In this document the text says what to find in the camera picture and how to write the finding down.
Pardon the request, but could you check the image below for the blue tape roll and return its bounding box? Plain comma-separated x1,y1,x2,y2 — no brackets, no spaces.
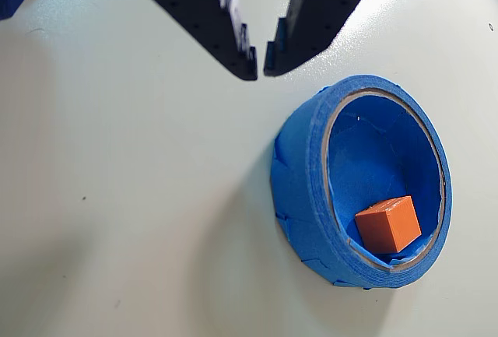
270,74,454,290

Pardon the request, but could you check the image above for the small orange-red cube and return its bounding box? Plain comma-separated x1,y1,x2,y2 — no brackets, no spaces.
354,195,423,253

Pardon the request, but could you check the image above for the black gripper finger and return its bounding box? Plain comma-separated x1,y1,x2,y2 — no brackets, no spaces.
107,0,259,82
263,0,426,78

